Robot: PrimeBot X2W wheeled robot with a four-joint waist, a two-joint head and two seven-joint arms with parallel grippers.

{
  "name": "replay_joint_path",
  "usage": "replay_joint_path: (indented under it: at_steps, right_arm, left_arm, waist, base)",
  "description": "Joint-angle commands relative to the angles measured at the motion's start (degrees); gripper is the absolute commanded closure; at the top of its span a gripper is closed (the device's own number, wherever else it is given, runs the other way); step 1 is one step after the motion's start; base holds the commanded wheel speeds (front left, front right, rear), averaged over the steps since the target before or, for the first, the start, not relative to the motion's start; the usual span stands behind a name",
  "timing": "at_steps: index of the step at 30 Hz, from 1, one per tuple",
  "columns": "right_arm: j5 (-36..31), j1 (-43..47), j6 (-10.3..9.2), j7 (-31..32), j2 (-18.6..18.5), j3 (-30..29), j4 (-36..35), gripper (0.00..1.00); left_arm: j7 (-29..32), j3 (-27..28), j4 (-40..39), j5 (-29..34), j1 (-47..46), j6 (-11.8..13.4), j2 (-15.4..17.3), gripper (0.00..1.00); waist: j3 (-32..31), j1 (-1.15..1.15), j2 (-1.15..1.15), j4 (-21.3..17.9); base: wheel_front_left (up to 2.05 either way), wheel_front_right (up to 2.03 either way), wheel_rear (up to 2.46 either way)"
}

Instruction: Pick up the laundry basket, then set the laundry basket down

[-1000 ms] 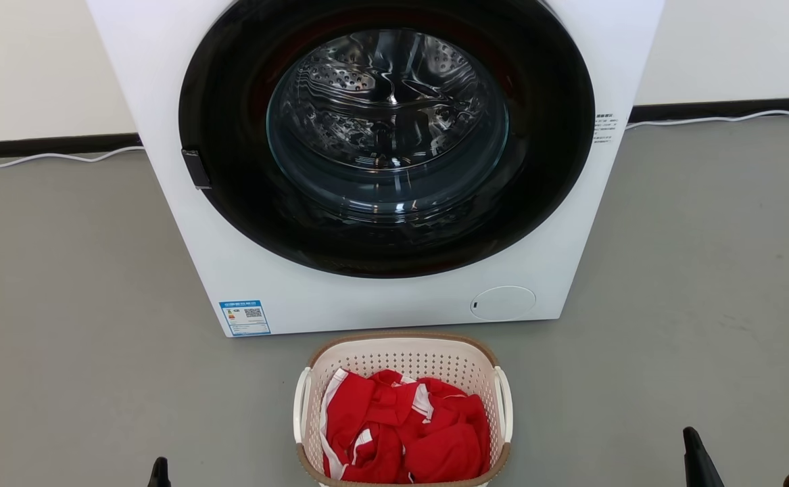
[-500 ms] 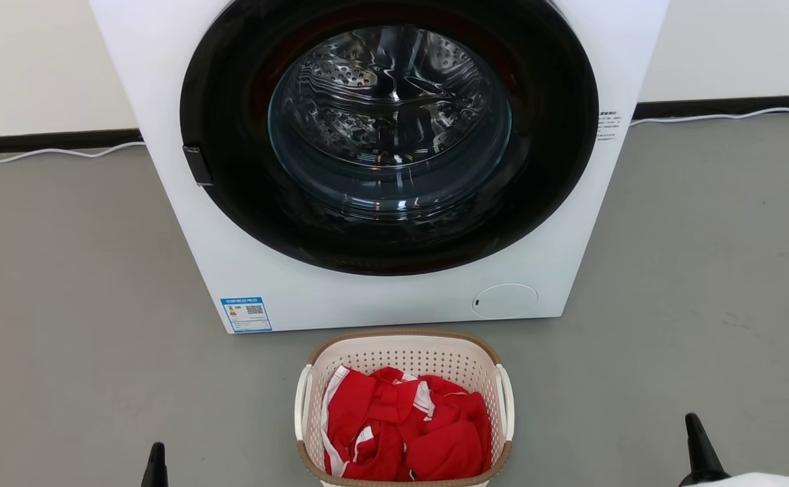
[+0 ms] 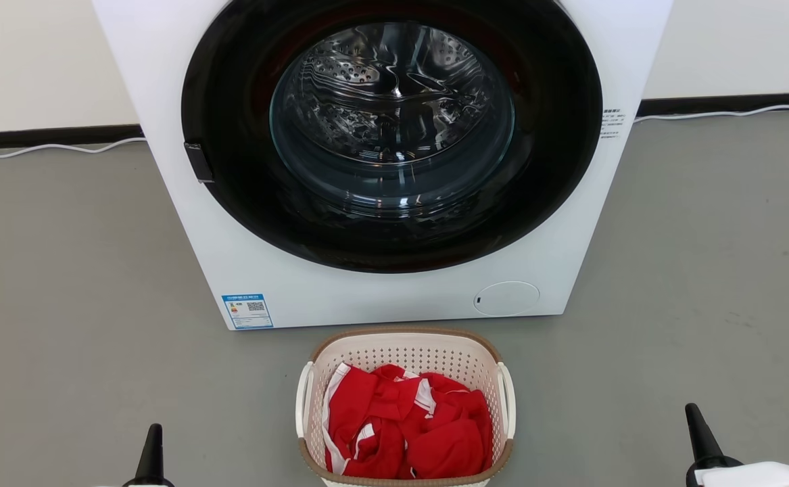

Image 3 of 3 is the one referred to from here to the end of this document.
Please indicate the round white filter cover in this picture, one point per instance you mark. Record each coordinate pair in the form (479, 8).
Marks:
(506, 299)

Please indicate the red garment with white trim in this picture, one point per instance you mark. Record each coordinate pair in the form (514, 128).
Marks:
(448, 439)

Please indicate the blue energy label sticker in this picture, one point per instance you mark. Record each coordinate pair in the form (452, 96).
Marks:
(248, 311)

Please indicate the white front-load washing machine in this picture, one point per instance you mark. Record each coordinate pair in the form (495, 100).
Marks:
(367, 297)

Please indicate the black round washing machine door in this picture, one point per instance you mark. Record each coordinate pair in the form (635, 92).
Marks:
(245, 169)

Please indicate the beige perforated plastic laundry basket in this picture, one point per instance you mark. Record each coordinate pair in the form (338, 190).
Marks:
(408, 348)

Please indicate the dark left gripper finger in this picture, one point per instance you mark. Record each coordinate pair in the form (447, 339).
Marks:
(152, 460)

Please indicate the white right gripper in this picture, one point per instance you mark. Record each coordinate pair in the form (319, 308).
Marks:
(759, 475)

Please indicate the small printed text sticker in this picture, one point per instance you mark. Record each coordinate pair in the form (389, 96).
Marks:
(613, 123)

